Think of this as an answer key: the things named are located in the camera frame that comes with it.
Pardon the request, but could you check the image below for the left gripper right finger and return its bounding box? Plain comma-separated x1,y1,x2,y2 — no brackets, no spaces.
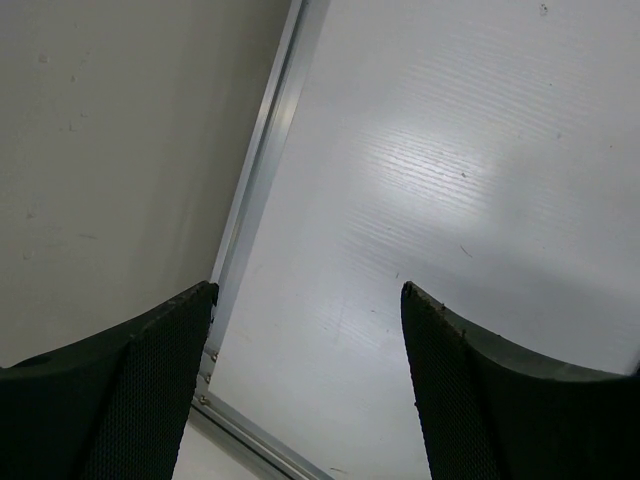
401,282,639,479

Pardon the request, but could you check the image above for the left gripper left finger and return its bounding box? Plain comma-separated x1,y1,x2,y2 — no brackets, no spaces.
1,281,219,479

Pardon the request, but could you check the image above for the aluminium front rail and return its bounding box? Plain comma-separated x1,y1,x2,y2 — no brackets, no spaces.
192,391,331,479

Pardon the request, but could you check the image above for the aluminium rail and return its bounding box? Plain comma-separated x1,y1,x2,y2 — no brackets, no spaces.
197,1,330,395
192,391,331,479

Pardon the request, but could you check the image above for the aluminium left rail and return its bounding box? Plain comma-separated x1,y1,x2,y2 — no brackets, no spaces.
197,1,330,395

